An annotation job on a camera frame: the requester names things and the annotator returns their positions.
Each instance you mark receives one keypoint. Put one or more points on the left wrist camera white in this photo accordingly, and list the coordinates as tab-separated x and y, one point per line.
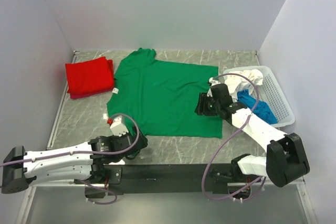
117	126

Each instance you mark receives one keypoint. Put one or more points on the aluminium frame rail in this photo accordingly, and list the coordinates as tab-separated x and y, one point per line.
299	181

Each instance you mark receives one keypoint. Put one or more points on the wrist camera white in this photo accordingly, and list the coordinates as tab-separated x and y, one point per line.
117	126
211	82

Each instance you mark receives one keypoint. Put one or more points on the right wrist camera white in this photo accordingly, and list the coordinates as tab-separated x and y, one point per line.
211	82

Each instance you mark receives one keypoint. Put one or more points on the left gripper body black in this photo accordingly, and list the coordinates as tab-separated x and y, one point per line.
115	137

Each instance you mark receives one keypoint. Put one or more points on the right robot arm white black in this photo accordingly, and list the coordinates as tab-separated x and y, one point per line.
285	159

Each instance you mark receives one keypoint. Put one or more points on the green t shirt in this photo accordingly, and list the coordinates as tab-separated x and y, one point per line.
161	96

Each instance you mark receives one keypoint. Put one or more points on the white plastic basket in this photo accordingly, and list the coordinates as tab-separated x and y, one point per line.
271	93

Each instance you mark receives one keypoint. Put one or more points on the blue crumpled t shirt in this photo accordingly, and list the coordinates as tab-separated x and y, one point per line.
262	109

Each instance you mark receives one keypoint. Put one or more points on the folded red t shirt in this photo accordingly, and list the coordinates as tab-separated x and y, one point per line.
89	74

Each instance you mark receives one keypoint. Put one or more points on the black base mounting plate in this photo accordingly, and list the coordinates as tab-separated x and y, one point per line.
174	178

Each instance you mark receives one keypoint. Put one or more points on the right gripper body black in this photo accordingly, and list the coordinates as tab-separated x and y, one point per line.
210	107

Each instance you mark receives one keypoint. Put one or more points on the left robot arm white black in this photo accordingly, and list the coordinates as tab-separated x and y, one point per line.
85	161

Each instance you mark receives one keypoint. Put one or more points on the white crumpled t shirt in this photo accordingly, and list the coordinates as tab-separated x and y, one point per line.
236	83

